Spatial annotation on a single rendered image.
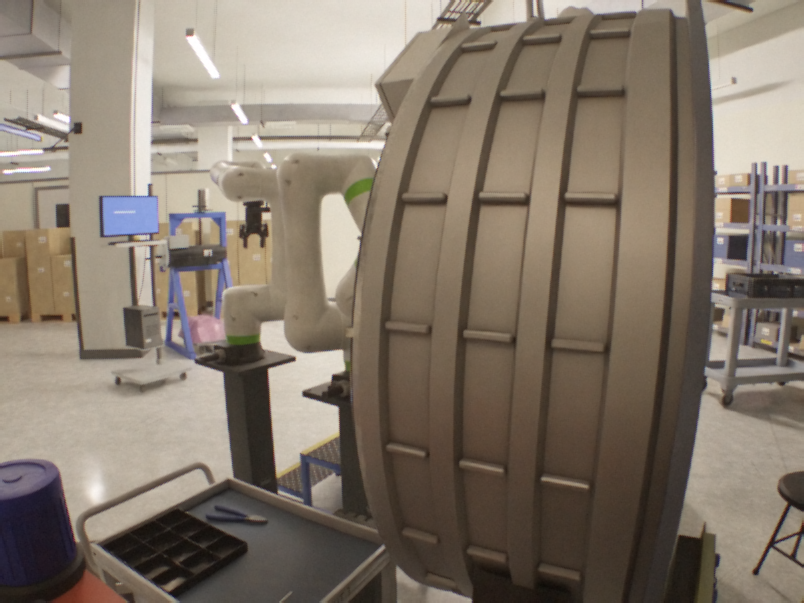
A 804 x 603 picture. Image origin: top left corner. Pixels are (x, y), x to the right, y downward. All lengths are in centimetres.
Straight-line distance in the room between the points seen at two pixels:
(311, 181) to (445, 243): 74
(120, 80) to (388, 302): 542
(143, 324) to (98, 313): 129
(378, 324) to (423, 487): 26
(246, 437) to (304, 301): 71
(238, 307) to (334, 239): 705
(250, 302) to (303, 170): 59
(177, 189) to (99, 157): 332
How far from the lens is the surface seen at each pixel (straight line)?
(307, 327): 136
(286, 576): 120
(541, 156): 71
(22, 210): 1009
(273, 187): 182
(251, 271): 777
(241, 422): 192
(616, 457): 67
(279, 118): 1115
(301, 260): 137
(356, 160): 145
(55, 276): 862
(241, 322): 181
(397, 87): 103
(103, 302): 595
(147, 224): 473
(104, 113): 598
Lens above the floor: 139
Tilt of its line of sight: 9 degrees down
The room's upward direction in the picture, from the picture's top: straight up
